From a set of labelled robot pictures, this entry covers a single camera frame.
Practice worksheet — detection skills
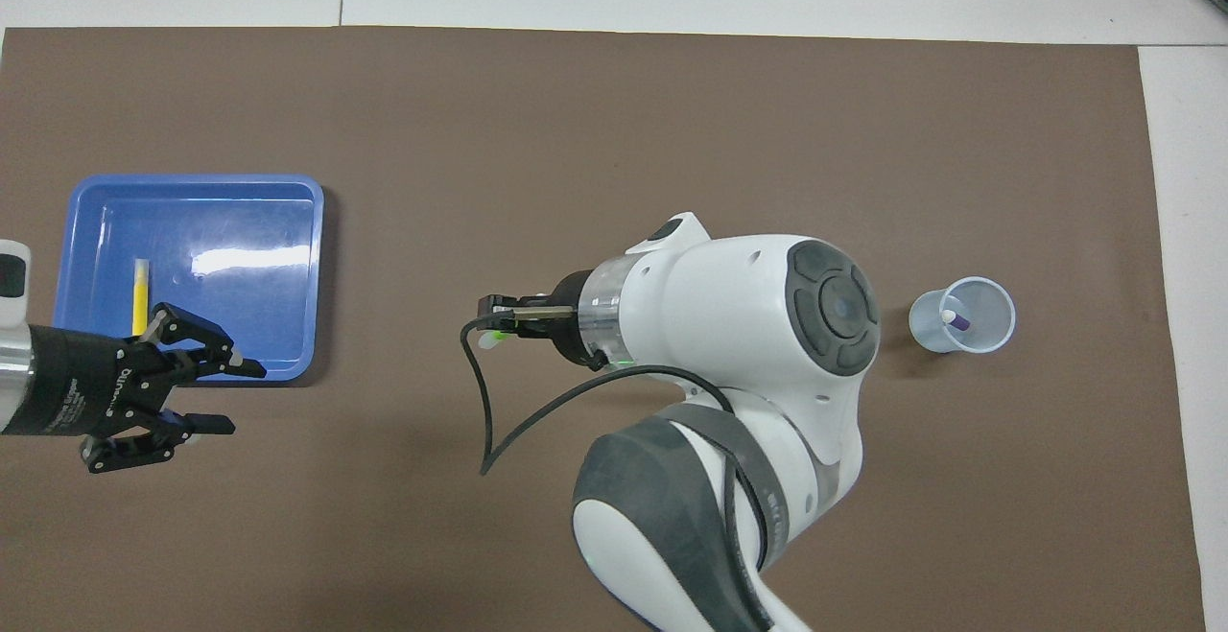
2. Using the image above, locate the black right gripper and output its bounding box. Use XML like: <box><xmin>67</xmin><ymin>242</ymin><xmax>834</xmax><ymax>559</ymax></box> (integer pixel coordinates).
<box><xmin>478</xmin><ymin>269</ymin><xmax>603</xmax><ymax>369</ymax></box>

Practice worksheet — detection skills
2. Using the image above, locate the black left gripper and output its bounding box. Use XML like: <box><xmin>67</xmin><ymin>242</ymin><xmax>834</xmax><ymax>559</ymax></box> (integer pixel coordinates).
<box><xmin>27</xmin><ymin>301</ymin><xmax>269</xmax><ymax>476</ymax></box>

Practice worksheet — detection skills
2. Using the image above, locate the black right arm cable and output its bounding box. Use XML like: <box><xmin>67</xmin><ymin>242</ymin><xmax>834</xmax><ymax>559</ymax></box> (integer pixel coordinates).
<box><xmin>460</xmin><ymin>301</ymin><xmax>771</xmax><ymax>577</ymax></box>

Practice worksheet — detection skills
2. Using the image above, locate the translucent plastic cup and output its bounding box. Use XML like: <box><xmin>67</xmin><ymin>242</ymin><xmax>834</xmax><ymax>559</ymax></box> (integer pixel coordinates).
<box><xmin>909</xmin><ymin>276</ymin><xmax>1017</xmax><ymax>355</ymax></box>

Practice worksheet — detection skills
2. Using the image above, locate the blue plastic tray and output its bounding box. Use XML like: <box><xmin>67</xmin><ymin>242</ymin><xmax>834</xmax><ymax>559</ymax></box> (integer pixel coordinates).
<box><xmin>53</xmin><ymin>174</ymin><xmax>325</xmax><ymax>384</ymax></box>

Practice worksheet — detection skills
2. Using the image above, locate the yellow pen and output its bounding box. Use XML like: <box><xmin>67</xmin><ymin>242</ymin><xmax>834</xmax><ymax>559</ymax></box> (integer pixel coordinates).
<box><xmin>132</xmin><ymin>258</ymin><xmax>152</xmax><ymax>338</ymax></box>

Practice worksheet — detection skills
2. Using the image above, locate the brown table mat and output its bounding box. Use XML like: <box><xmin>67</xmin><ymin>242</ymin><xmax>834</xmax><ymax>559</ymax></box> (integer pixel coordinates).
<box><xmin>0</xmin><ymin>26</ymin><xmax>1208</xmax><ymax>632</ymax></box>

